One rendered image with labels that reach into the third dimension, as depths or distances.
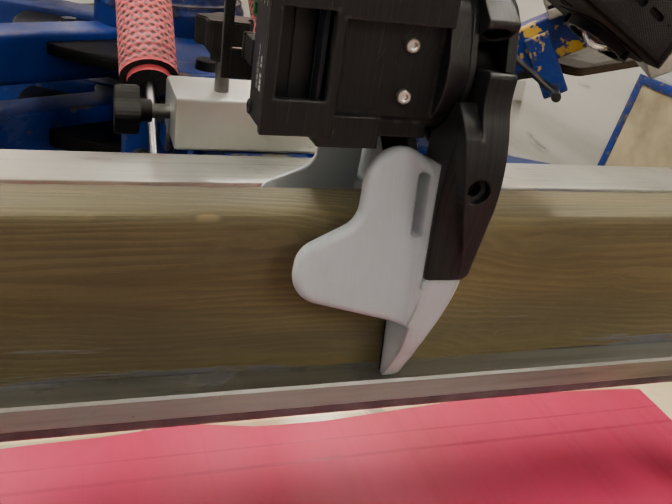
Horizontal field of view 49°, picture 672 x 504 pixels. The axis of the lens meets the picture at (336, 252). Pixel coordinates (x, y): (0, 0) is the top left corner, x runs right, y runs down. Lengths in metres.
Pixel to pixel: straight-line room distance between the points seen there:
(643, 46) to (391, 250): 0.12
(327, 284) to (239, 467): 0.14
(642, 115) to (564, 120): 0.58
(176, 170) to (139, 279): 0.21
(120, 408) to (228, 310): 0.05
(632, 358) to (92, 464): 0.25
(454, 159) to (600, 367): 0.14
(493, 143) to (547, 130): 3.48
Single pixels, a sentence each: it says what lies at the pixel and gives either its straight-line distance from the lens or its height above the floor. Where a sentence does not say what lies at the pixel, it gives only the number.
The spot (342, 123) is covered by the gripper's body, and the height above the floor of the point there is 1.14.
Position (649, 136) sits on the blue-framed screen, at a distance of 3.08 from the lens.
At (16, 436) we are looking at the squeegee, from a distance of 0.31.
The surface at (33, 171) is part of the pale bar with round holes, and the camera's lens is 0.46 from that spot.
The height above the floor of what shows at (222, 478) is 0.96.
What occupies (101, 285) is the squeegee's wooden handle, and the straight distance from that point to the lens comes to 0.26.
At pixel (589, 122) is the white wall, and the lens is 3.48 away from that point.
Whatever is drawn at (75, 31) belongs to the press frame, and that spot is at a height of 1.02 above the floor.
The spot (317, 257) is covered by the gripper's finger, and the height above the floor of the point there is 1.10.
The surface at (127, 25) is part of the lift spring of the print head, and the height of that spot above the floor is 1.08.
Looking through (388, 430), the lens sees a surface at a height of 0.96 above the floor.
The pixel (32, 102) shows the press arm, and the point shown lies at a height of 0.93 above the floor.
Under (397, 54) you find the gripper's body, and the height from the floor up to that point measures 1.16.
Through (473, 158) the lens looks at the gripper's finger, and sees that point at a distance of 0.24.
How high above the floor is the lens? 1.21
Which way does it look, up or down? 26 degrees down
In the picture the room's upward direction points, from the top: 9 degrees clockwise
